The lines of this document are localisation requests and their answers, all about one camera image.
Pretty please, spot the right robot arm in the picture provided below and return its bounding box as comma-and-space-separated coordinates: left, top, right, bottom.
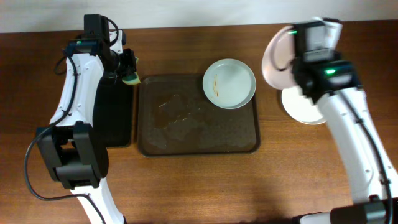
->
292, 58, 397, 223

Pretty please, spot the black rectangular sponge tray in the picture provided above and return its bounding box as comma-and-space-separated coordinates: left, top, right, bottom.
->
93, 78, 134, 147

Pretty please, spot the brown serving tray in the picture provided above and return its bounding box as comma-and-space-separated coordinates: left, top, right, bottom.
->
137, 74, 261, 157

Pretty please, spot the green yellow sponge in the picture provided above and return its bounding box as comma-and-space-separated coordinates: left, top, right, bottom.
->
122, 72, 141, 85

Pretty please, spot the white plate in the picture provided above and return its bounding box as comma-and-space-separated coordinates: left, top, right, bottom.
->
202, 58, 256, 110
261, 17, 343, 90
281, 86, 326, 125

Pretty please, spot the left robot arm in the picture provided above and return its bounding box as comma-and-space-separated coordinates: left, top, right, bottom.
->
32, 31, 139, 223

